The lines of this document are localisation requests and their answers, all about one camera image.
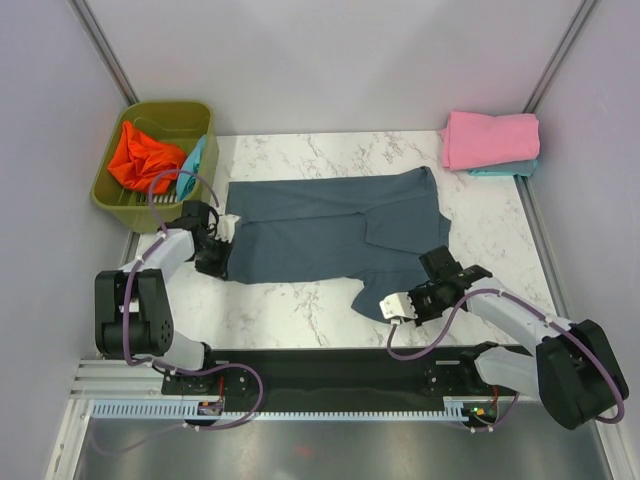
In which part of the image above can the orange t shirt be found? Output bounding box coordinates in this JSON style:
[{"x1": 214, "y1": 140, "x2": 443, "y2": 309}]
[{"x1": 107, "y1": 121, "x2": 187, "y2": 193}]

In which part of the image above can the light blue cloth in bin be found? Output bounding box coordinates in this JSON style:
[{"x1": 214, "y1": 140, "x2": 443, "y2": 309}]
[{"x1": 176, "y1": 135, "x2": 207, "y2": 201}]

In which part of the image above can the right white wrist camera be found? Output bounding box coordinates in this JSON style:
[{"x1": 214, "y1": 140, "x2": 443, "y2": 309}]
[{"x1": 379, "y1": 292, "x2": 417, "y2": 325}]

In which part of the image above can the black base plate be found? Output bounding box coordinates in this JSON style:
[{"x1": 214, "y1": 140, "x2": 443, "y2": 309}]
[{"x1": 162, "y1": 346, "x2": 514, "y2": 411}]

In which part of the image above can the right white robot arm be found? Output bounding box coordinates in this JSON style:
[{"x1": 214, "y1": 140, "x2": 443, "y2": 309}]
[{"x1": 408, "y1": 247, "x2": 629, "y2": 430}]

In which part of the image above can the grey-blue t shirt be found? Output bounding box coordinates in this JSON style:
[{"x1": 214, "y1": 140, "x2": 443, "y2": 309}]
[{"x1": 226, "y1": 167, "x2": 451, "y2": 321}]

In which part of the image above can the aluminium rail frame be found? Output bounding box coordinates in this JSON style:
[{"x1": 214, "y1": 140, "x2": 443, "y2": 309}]
[{"x1": 69, "y1": 174, "x2": 616, "y2": 401}]

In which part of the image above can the left corner aluminium post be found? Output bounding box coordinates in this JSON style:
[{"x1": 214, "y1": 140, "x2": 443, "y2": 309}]
[{"x1": 68, "y1": 0, "x2": 139, "y2": 106}]

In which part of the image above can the corner aluminium post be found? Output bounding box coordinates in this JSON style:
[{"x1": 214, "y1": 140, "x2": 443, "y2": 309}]
[
  {"x1": 68, "y1": 0, "x2": 139, "y2": 106},
  {"x1": 523, "y1": 0, "x2": 600, "y2": 114}
]

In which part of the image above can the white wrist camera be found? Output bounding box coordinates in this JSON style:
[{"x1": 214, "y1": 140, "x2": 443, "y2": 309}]
[
  {"x1": 215, "y1": 214, "x2": 241, "y2": 244},
  {"x1": 379, "y1": 292, "x2": 417, "y2": 325}
]

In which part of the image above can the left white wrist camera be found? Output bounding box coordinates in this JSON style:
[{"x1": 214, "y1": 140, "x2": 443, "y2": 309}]
[{"x1": 215, "y1": 214, "x2": 241, "y2": 244}]

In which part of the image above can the folded pink t shirt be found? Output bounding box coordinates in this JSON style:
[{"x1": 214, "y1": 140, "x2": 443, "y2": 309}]
[{"x1": 441, "y1": 111, "x2": 540, "y2": 171}]

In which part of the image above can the olive green plastic bin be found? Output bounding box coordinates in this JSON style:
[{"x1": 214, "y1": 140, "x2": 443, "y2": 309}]
[{"x1": 91, "y1": 101, "x2": 219, "y2": 233}]

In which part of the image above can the folded teal t shirt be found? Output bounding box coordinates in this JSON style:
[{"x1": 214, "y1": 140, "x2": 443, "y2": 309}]
[{"x1": 468, "y1": 159, "x2": 538, "y2": 177}]

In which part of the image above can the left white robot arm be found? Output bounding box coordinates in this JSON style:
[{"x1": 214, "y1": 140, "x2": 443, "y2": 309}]
[{"x1": 94, "y1": 201, "x2": 240, "y2": 393}]

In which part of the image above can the slotted cable duct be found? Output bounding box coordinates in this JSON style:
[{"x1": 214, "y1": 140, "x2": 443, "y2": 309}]
[{"x1": 91, "y1": 397, "x2": 498, "y2": 422}]

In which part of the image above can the right corner aluminium post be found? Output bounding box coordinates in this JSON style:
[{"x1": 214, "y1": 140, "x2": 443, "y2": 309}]
[{"x1": 523, "y1": 0, "x2": 600, "y2": 114}]

